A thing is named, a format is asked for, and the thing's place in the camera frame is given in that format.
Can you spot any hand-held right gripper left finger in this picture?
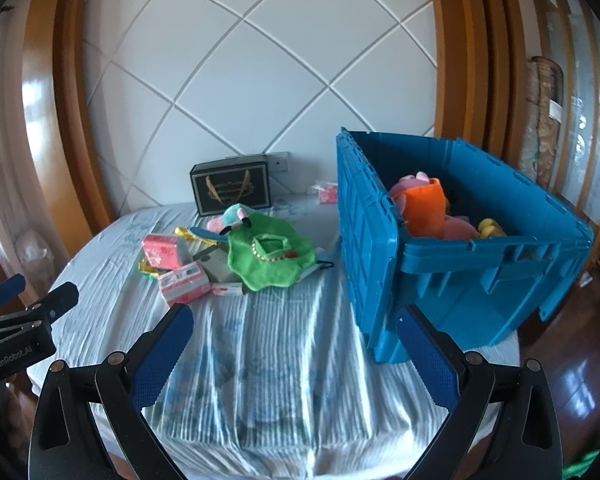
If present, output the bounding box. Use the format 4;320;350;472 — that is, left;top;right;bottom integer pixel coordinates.
27;304;196;480

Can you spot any frosted glass wooden door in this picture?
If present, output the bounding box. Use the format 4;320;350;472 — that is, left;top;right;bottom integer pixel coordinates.
525;0;600;241

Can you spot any yellow green packet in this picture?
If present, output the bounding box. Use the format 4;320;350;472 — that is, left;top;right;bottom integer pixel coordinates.
137;257;163;281

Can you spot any pink tissue pack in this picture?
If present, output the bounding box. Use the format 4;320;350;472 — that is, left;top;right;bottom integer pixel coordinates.
142;234;191;270
159;262;212;306

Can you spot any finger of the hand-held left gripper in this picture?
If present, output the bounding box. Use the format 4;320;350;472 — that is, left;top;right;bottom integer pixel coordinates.
10;281;79;327
0;274;27;313

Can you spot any olive small box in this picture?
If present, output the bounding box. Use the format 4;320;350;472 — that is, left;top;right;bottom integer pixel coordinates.
199;250;235;283

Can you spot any black gift box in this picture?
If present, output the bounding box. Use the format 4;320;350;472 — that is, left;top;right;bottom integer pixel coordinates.
189;155;273;217

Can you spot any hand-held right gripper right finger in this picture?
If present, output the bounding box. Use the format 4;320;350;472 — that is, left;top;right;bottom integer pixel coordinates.
396;305;563;480

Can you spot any rolled patterned mat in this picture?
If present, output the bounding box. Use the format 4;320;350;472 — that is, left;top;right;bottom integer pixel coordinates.
522;57;566;192

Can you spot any wooden frame post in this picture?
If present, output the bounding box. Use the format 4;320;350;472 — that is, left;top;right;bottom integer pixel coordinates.
425;0;526;176
15;0;116;241

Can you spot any yellow plush toy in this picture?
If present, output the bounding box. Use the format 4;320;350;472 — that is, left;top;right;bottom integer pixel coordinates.
477;217;506;239

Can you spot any green plush cloth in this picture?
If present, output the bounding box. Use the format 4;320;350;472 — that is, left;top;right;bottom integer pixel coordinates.
227;210;317;292

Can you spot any small red white packet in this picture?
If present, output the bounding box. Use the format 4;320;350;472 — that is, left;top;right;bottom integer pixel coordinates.
307;180;340;206

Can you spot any blue plastic storage container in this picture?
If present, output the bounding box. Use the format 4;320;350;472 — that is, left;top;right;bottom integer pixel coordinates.
336;128;595;364

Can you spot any green clothing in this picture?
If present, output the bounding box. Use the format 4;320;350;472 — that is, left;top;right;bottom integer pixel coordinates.
565;405;600;480

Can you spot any teal and pink plush toy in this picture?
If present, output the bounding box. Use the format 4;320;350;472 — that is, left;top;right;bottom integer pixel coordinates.
207;203;253;233

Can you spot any orange plush toy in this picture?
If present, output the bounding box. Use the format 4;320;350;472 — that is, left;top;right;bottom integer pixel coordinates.
400;177;448;238

